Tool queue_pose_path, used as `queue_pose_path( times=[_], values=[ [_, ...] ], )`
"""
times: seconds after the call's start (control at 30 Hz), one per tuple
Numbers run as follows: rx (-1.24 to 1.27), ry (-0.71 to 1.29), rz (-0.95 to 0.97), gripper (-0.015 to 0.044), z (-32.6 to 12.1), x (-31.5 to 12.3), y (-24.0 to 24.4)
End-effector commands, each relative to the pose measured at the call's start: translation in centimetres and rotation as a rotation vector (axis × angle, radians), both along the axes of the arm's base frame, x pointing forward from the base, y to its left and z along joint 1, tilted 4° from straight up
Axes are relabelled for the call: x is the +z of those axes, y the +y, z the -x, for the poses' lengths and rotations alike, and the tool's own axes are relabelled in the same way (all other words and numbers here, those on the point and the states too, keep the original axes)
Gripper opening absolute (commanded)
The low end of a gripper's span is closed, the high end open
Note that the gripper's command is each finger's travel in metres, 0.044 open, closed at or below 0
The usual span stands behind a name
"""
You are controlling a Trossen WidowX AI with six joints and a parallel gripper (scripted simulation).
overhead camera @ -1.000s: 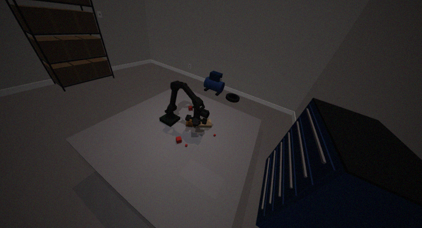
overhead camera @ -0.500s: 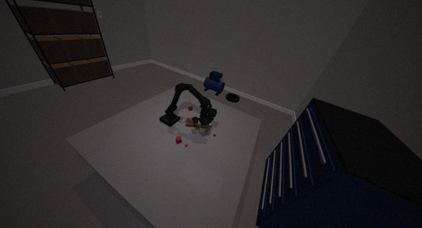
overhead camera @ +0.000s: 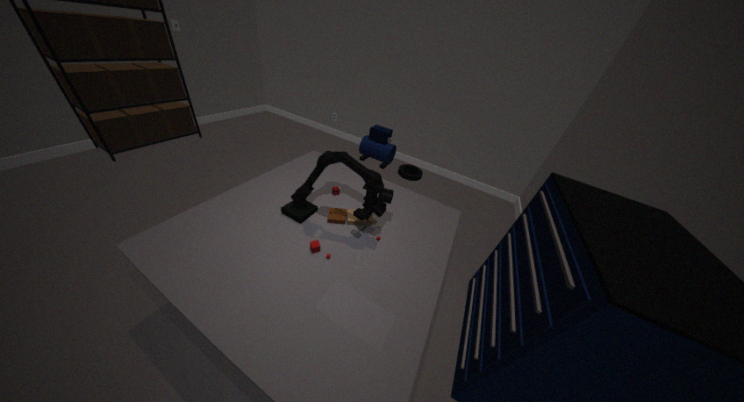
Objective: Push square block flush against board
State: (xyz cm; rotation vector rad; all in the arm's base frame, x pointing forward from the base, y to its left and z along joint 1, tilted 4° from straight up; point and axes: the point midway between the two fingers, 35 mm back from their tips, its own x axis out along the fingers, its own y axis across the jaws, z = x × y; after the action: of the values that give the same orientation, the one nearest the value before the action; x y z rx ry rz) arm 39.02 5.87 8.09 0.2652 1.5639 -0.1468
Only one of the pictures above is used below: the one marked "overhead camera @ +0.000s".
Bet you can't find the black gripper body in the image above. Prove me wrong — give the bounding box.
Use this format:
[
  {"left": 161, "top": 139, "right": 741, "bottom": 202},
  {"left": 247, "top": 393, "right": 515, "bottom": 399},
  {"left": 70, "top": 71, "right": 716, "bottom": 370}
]
[{"left": 354, "top": 197, "right": 383, "bottom": 220}]

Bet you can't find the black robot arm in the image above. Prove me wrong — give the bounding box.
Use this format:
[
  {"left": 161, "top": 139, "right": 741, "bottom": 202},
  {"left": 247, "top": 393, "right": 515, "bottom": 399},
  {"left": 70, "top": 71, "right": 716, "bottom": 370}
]
[{"left": 291, "top": 151, "right": 394, "bottom": 217}]

